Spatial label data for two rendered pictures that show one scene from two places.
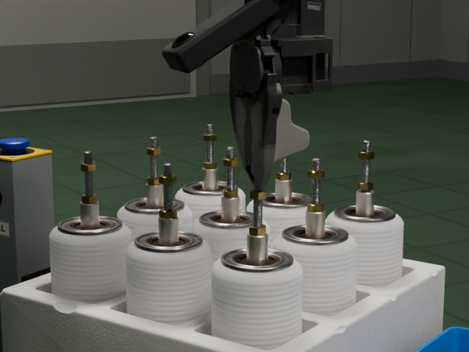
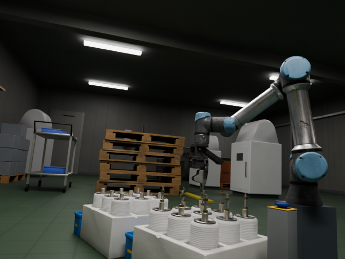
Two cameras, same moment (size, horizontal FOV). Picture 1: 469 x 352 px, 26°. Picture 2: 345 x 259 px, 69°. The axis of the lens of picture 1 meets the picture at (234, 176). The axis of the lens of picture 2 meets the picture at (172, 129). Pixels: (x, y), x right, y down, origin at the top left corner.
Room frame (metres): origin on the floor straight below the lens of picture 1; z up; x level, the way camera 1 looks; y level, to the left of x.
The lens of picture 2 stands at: (2.24, 0.13, 0.42)
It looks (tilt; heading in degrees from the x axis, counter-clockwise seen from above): 9 degrees up; 195
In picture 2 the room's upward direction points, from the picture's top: 4 degrees clockwise
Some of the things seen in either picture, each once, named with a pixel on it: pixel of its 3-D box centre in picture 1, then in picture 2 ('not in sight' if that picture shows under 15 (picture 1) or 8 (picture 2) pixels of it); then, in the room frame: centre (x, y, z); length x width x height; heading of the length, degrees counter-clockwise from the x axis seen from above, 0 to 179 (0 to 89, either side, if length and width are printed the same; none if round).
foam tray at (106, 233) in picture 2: not in sight; (128, 225); (0.86, -0.44, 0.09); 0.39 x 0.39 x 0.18; 52
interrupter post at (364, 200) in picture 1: (364, 204); (161, 206); (1.21, -0.16, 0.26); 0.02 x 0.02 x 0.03
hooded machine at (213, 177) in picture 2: not in sight; (205, 161); (-4.04, -0.63, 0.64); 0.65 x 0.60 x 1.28; 32
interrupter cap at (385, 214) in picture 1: (364, 214); (161, 209); (1.21, -0.16, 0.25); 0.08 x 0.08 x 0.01
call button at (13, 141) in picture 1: (13, 147); (282, 206); (1.29, 0.28, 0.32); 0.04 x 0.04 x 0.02
